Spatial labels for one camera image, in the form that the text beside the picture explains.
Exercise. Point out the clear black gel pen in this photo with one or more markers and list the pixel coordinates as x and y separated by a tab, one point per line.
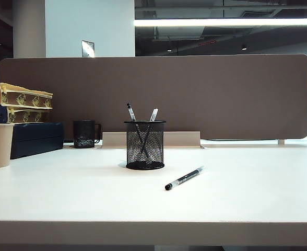
184	178

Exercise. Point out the clear capped gel pen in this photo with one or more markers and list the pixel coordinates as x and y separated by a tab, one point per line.
154	114

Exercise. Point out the black capped gel pen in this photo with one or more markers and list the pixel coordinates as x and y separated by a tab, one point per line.
130	111

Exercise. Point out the black mesh pen container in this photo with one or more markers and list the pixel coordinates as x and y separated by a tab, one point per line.
135	157

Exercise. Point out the brown desk divider panel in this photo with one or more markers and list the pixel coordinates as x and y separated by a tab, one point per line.
208	94

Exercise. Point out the black mug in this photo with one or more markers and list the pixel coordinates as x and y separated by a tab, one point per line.
83	133

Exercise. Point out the red ceiling light strip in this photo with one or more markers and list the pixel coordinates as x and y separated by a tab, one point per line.
207	43

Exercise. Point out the dark blue box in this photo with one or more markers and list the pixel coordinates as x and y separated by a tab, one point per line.
36	138

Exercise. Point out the long white ceiling light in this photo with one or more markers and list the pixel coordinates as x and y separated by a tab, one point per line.
221	22

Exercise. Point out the white round column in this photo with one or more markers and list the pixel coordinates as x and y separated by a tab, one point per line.
28	28

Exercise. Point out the silver wall sign plate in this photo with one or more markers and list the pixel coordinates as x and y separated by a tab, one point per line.
88	48

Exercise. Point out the white divider bracket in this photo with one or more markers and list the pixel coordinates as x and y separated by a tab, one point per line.
281	142

